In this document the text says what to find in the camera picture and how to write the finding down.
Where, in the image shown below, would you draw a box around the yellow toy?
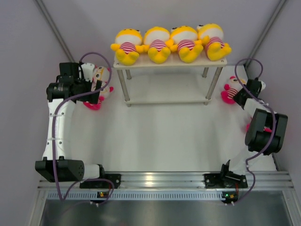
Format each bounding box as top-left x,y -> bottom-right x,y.
170,25 -> 203,63
197,23 -> 232,61
143,26 -> 174,64
111,28 -> 147,66

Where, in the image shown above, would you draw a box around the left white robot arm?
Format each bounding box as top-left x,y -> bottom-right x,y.
35,62 -> 106,188

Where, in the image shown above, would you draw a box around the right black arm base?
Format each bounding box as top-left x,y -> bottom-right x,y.
204,160 -> 248,188

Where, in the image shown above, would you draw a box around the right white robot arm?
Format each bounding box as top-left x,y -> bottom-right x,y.
221,76 -> 288,155

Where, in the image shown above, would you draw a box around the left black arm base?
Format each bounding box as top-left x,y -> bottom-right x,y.
79,173 -> 121,189

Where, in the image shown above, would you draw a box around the white two-tier shelf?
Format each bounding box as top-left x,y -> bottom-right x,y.
113,53 -> 227,106

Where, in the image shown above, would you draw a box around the pink toy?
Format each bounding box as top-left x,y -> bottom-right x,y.
83,86 -> 114,111
93,66 -> 111,83
221,76 -> 246,105

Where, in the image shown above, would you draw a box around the pink toy top left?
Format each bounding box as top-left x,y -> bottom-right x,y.
93,66 -> 111,83

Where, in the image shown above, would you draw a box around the pink toy top right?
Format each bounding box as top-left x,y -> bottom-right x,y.
221,76 -> 246,105

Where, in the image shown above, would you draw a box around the pink toy right glasses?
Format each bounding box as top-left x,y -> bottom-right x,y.
246,123 -> 272,133

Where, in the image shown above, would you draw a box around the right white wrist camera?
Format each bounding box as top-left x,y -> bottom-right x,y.
260,81 -> 266,91

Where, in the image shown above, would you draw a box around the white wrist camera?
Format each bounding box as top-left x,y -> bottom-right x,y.
79,63 -> 95,81
260,81 -> 266,91

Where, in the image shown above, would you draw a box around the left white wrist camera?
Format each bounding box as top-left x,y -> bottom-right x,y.
79,63 -> 95,81

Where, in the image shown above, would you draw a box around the right aluminium frame post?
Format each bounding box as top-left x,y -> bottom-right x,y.
248,0 -> 288,58

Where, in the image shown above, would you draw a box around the aluminium frame post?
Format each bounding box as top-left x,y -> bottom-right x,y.
33,0 -> 76,62
248,0 -> 288,58

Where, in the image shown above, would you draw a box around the left aluminium frame post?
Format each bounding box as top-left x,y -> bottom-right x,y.
33,0 -> 76,62

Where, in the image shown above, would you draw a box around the aluminium front rail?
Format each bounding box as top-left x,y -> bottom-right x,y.
37,171 -> 294,190

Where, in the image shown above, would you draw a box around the grey slotted cable duct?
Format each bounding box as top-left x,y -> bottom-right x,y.
46,190 -> 226,201

